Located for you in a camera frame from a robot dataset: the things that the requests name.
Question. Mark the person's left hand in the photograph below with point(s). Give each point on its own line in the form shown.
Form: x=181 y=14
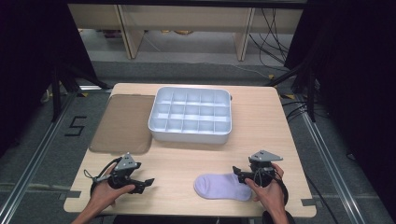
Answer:
x=102 y=194

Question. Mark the black curtain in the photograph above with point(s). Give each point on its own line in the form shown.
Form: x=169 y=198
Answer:
x=28 y=62
x=358 y=77

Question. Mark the purple sock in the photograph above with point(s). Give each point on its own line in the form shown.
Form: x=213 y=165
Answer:
x=218 y=187

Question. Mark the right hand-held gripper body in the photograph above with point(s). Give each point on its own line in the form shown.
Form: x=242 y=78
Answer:
x=264 y=156

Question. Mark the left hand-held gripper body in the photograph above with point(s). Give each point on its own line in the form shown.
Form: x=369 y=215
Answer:
x=127 y=161

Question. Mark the white divided storage box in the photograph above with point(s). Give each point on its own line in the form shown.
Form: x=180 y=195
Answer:
x=190 y=113

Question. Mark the yellow floor tape piece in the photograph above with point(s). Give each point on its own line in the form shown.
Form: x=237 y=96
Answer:
x=288 y=96
x=271 y=76

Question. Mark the aluminium floor rail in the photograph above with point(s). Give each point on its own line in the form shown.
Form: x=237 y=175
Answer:
x=37 y=152
x=330 y=155

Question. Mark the black metal stand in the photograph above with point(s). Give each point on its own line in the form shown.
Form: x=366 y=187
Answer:
x=311 y=93
x=56 y=93

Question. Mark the person's right hand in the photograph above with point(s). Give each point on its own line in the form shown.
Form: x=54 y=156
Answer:
x=272 y=196

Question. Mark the brown translucent box lid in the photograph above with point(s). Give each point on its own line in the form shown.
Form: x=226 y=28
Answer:
x=124 y=124

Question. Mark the beige wooden desk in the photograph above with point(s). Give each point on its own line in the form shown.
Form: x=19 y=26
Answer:
x=186 y=18

